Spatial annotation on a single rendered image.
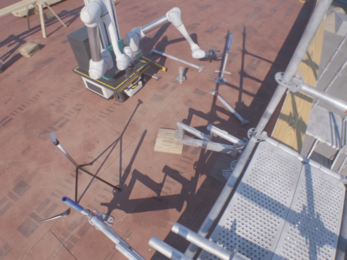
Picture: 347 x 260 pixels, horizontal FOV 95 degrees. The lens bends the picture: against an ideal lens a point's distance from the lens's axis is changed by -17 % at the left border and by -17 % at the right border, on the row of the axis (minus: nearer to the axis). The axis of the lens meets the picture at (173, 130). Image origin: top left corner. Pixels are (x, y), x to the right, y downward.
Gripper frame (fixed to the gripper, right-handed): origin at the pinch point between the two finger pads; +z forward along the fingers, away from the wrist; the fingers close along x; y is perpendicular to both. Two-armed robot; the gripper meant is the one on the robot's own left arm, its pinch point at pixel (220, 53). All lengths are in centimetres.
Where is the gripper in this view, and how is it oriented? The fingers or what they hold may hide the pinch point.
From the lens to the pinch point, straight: 269.8
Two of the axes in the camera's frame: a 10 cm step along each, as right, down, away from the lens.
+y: 0.0, -6.0, -8.0
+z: 9.9, -1.2, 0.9
